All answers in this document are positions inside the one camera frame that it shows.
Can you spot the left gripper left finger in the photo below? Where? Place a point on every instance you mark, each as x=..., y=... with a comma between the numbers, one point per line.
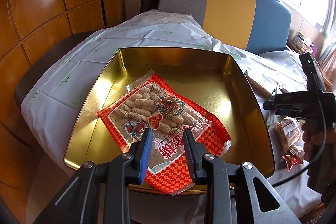
x=127, y=169

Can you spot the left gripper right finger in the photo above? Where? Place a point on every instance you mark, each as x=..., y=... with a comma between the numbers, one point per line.
x=207, y=169

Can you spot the red checkered rice-stick snack bag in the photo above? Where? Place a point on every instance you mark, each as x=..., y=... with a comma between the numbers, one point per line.
x=151, y=103

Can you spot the right hand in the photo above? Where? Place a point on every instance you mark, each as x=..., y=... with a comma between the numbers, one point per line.
x=310, y=140

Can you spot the clear pastry snack pack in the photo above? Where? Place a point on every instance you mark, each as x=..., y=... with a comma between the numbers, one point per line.
x=289, y=135

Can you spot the green cracker pack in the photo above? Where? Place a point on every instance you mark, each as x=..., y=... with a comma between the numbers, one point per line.
x=262, y=83

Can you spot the purple small bag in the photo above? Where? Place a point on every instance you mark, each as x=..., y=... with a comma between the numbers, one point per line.
x=313, y=49

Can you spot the small red candy packet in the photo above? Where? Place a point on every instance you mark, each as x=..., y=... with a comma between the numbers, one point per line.
x=291, y=161

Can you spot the patterned tissue box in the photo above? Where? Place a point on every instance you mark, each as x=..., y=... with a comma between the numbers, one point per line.
x=300, y=44

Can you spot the gold and maroon tin box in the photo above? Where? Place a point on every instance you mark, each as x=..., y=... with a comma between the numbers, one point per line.
x=212, y=80

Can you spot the cloud-print tablecloth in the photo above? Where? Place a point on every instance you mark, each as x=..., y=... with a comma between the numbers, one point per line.
x=51, y=107

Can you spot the grey yellow blue chair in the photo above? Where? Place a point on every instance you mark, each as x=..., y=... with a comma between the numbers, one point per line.
x=257, y=26

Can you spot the dark chair beside table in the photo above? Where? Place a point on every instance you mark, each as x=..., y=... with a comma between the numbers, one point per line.
x=35, y=72

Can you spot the wooden wall cabinet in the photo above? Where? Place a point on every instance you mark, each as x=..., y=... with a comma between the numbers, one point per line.
x=29, y=28

